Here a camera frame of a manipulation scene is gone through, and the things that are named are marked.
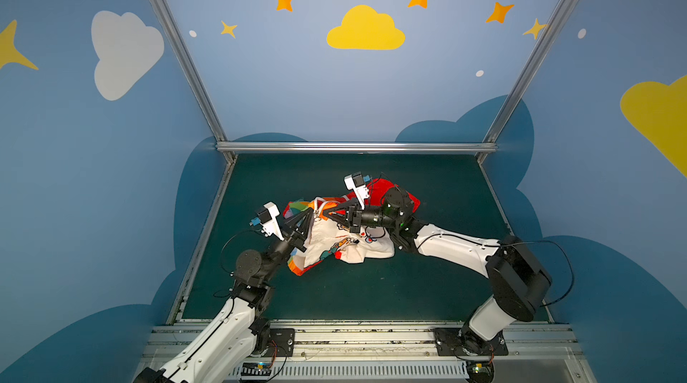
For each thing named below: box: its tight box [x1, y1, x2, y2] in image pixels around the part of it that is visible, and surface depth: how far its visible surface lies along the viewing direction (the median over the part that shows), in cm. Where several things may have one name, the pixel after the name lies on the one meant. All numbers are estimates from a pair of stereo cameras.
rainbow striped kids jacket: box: [283, 178, 422, 277], surface depth 71 cm
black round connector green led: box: [466, 360, 495, 383], surface depth 73 cm
